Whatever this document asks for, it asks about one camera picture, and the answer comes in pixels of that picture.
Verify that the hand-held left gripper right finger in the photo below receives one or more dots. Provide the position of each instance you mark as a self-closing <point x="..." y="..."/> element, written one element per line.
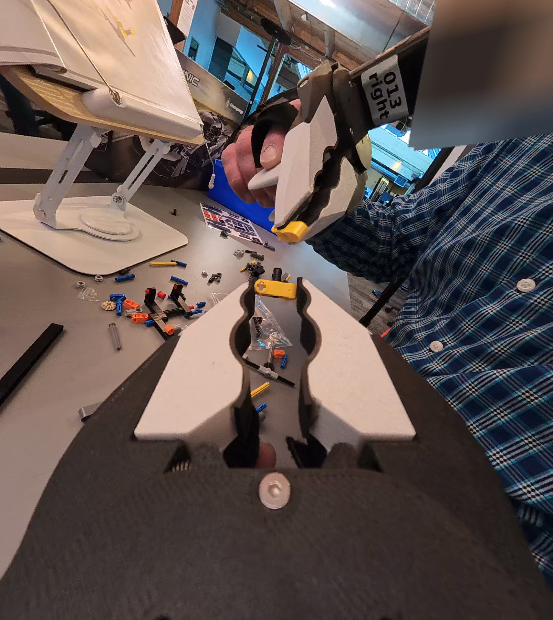
<point x="354" y="382"/>

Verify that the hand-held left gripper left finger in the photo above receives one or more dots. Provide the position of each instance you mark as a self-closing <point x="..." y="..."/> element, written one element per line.
<point x="194" y="382"/>

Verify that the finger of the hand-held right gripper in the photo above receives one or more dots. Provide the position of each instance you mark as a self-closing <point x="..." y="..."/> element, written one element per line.
<point x="300" y="160"/>
<point x="347" y="193"/>

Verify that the yellow lego block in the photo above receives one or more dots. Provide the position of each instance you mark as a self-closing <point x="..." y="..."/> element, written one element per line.
<point x="290" y="231"/>

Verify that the yellow thin lego liftarm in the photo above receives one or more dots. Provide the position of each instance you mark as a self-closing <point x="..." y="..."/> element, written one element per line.
<point x="281" y="289"/>

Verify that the person's right forearm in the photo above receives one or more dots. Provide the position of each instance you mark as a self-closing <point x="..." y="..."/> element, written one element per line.
<point x="378" y="242"/>

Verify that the yellow lego axle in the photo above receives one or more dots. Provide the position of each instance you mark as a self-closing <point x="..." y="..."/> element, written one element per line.
<point x="162" y="264"/>
<point x="259" y="390"/>

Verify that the black lego axle assembly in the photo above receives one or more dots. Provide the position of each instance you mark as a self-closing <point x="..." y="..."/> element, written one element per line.
<point x="269" y="373"/>

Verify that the dark bent lego liftarm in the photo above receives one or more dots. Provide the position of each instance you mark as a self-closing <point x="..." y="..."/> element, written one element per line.
<point x="257" y="324"/>

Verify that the grey lego axle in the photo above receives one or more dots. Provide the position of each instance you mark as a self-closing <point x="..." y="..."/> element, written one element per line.
<point x="115" y="336"/>

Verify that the lego sticker sheet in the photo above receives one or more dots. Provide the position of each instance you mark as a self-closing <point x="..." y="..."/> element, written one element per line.
<point x="228" y="223"/>

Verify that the black lego wedge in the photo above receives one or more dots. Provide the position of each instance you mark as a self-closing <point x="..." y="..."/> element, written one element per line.
<point x="276" y="275"/>

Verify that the grey lego piece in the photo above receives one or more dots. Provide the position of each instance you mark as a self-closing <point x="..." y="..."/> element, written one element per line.
<point x="87" y="411"/>

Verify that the tan lego gear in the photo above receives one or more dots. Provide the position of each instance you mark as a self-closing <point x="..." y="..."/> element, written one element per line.
<point x="108" y="305"/>

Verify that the black lego rack assembly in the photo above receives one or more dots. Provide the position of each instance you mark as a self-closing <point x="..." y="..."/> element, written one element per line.
<point x="254" y="268"/>

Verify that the pile of small lego pieces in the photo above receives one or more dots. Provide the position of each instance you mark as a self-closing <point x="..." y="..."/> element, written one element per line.
<point x="125" y="278"/>

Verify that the long black lego beam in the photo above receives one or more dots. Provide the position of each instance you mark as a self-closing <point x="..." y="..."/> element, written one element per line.
<point x="15" y="378"/>

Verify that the person's right hand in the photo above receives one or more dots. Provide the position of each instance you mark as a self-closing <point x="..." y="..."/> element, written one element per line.
<point x="237" y="164"/>

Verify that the blue plastic bin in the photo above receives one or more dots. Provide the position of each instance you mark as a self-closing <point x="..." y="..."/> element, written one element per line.
<point x="228" y="203"/>

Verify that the clear plastic bag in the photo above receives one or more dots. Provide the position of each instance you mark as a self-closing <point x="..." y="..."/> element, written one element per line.
<point x="276" y="329"/>

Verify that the plaid shirt person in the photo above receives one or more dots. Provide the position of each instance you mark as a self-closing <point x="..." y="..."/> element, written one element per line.
<point x="499" y="387"/>

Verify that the white book stand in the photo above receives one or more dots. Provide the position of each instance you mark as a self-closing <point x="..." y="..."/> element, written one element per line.
<point x="150" y="242"/>

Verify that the white instruction booklet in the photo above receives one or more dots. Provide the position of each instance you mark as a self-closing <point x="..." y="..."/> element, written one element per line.
<point x="111" y="48"/>

